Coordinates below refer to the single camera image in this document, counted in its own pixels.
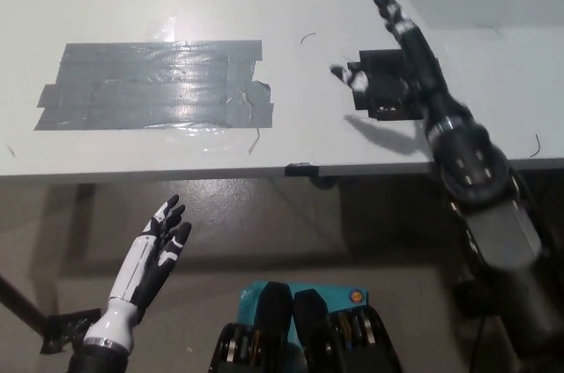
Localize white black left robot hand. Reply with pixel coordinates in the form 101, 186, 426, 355
82, 194, 193, 354

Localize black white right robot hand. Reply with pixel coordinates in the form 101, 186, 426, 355
330, 0, 469, 137

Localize black teal robot torso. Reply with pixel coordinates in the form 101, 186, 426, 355
210, 280, 403, 373

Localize black tape square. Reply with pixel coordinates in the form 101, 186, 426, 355
346, 49, 425, 121

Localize black diagonal support bar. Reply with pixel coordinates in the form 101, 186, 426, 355
0, 273, 50, 339

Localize dark round table fitting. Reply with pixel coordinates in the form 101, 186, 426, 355
309, 174, 338, 192

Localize grey duct tape patch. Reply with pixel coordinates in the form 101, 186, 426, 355
33, 40, 275, 131

